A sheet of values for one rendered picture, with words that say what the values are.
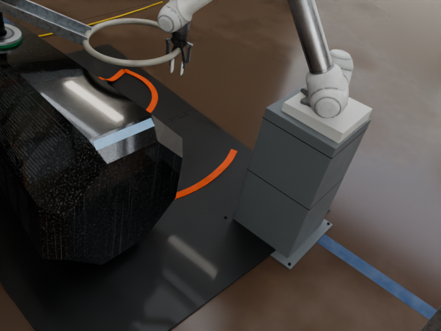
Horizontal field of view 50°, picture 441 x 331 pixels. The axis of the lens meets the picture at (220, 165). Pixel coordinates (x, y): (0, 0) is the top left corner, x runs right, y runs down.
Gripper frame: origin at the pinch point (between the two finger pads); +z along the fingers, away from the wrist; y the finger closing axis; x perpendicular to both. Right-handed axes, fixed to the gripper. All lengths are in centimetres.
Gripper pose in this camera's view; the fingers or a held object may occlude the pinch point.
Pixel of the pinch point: (177, 67)
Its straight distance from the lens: 245.1
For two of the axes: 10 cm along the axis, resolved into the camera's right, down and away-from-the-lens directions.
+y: -9.6, -2.5, 0.9
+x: -2.3, 6.1, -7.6
